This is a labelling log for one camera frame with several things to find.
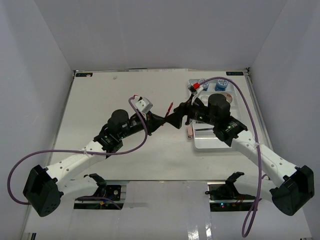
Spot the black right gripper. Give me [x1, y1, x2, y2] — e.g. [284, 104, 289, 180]
[163, 94, 218, 130]

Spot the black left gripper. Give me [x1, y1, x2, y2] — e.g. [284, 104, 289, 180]
[118, 111, 166, 140]

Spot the red pen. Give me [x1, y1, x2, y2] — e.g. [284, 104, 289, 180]
[164, 102, 174, 118]

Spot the white compartment tray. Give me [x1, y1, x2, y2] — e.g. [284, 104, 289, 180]
[187, 77, 248, 151]

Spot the blue tape roll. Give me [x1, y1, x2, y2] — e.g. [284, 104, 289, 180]
[214, 78, 229, 92]
[198, 78, 209, 91]

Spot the brown packing tape roll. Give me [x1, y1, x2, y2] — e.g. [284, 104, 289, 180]
[222, 92, 233, 104]

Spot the black pen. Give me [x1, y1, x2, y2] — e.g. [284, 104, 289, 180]
[194, 128, 213, 132]

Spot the clear tape roll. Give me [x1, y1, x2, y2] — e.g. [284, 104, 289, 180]
[200, 95, 209, 104]

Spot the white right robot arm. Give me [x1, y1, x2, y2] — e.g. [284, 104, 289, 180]
[165, 93, 315, 216]

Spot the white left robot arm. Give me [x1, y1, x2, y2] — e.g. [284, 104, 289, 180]
[23, 109, 165, 217]

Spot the pink white eraser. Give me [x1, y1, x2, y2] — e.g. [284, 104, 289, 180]
[187, 125, 194, 139]

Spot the right black table label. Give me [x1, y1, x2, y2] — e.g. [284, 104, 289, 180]
[226, 71, 244, 76]

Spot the black table label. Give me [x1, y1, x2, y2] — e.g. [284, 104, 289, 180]
[75, 72, 93, 78]
[226, 71, 244, 76]

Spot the left black table label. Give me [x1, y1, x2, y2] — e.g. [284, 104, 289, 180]
[75, 72, 93, 78]

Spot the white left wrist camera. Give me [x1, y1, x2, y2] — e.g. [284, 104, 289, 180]
[135, 96, 153, 114]

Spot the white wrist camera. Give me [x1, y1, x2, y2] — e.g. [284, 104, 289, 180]
[135, 96, 153, 114]
[187, 82, 204, 101]

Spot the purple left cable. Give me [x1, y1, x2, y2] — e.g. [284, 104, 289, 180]
[6, 94, 149, 210]

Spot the purple cable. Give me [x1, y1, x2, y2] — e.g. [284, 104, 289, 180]
[199, 76, 268, 238]
[6, 94, 149, 210]

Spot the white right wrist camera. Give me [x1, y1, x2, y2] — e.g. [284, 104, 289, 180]
[187, 82, 204, 101]

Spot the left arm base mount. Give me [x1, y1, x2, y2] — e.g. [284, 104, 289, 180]
[73, 173, 126, 210]

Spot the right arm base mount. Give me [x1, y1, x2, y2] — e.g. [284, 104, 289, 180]
[205, 172, 255, 212]

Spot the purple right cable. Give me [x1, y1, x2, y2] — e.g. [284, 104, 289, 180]
[199, 76, 268, 238]

